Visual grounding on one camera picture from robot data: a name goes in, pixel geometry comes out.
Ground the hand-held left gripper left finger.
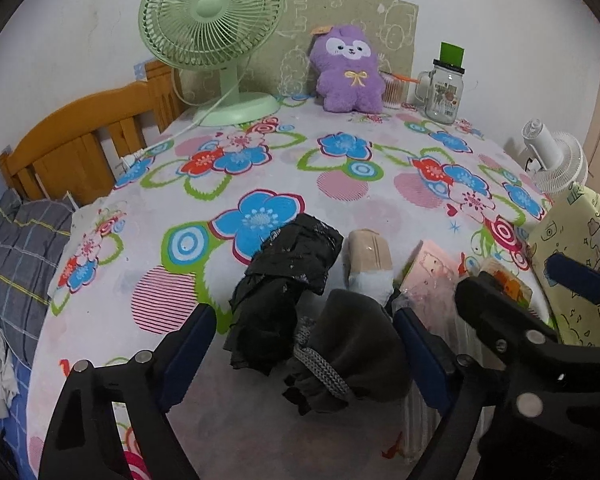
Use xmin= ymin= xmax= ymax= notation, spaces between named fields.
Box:
xmin=39 ymin=304 xmax=217 ymax=480

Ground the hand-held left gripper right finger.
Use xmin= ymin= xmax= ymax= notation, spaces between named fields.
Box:
xmin=392 ymin=306 xmax=501 ymax=480

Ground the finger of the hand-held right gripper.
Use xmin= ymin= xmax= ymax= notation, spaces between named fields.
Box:
xmin=454 ymin=274 xmax=561 ymax=376
xmin=544 ymin=252 xmax=600 ymax=306

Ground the dark grey knit cloth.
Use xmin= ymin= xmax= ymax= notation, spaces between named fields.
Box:
xmin=282 ymin=287 xmax=413 ymax=416

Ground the pink printed packet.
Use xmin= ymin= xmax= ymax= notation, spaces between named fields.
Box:
xmin=399 ymin=240 xmax=468 ymax=321

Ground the black cloth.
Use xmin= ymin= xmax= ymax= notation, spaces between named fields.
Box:
xmin=223 ymin=212 xmax=344 ymax=376

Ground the orange clear packet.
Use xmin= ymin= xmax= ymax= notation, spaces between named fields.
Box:
xmin=475 ymin=260 xmax=533 ymax=311

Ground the yellow printed cushion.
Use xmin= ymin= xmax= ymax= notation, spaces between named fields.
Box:
xmin=527 ymin=185 xmax=600 ymax=348

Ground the white ribbed cloth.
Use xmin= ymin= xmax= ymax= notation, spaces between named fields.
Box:
xmin=402 ymin=310 xmax=486 ymax=461

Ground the beige folded sock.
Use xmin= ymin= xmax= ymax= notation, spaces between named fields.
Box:
xmin=342 ymin=229 xmax=393 ymax=281

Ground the white clip fan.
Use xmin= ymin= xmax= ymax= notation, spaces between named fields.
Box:
xmin=519 ymin=118 xmax=588 ymax=196

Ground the floral tablecloth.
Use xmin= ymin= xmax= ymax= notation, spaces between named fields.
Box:
xmin=27 ymin=95 xmax=556 ymax=480

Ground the grey plaid pillow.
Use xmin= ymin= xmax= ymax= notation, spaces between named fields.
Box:
xmin=0 ymin=187 xmax=76 ymax=361

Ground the blue bedsheet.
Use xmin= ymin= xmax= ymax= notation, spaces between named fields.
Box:
xmin=0 ymin=350 xmax=36 ymax=480

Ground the glass mug jar green lid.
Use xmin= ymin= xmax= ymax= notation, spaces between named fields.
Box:
xmin=414 ymin=42 xmax=468 ymax=125

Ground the clear cup of cotton swabs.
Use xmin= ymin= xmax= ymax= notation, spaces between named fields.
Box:
xmin=380 ymin=71 xmax=411 ymax=110

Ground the wooden bed headboard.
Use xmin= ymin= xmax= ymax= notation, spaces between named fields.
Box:
xmin=0 ymin=60 xmax=186 ymax=206

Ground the purple plush toy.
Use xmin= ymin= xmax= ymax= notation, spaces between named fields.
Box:
xmin=308 ymin=22 xmax=385 ymax=114

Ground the beige printed board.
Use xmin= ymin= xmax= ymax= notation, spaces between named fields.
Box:
xmin=180 ymin=0 xmax=420 ymax=106

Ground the green desk fan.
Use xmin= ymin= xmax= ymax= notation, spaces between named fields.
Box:
xmin=138 ymin=0 xmax=286 ymax=127

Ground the white fan power cable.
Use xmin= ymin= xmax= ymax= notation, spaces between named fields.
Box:
xmin=117 ymin=67 xmax=241 ymax=168

